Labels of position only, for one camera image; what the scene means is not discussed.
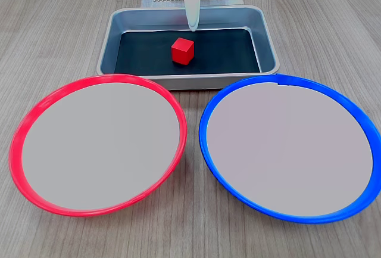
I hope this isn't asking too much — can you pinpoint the red cube block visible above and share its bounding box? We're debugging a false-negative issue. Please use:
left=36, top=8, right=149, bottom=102
left=171, top=37, right=195, bottom=65

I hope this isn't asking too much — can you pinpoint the black tray liner mat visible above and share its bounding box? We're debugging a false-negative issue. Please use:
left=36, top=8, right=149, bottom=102
left=114, top=28, right=263, bottom=76

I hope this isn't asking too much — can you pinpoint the silver metal tray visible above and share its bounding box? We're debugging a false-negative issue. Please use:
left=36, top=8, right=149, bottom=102
left=96, top=5, right=281, bottom=91

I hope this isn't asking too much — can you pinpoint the red-rimmed white dish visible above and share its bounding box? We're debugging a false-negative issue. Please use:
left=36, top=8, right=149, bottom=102
left=8, top=73, right=188, bottom=218

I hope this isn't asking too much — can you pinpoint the blue-rimmed white dish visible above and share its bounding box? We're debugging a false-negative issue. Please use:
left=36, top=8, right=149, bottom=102
left=198, top=73, right=381, bottom=225

